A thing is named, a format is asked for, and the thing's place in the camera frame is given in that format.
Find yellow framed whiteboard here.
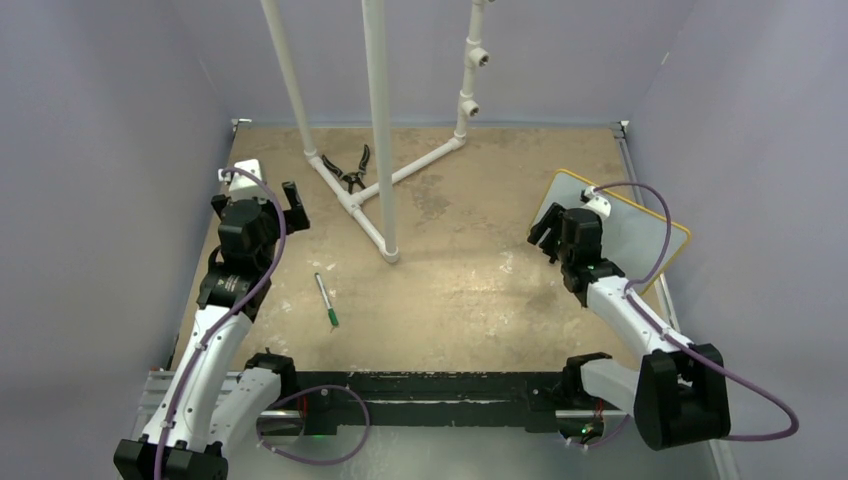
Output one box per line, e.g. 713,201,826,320
531,169,692,294

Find white green marker pen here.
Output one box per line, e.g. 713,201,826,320
314,272,339,329

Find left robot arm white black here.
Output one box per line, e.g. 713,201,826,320
113,182,310,479

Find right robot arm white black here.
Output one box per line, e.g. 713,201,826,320
528,203,731,451

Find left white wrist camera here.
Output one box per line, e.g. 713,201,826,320
217,159,269,204

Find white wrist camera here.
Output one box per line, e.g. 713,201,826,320
580,186,612,220
217,159,269,204

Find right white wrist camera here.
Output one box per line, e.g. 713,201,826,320
580,186,612,220

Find black handled pliers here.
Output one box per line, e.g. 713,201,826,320
320,143,373,195

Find white PVC pipe frame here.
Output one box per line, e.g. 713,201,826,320
261,1,491,264

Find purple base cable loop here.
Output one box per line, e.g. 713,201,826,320
255,384,372,467

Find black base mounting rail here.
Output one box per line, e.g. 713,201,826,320
238,369,627,439

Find aluminium extrusion frame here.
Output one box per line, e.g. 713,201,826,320
122,369,740,480

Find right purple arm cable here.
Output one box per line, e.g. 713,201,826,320
586,182,800,442

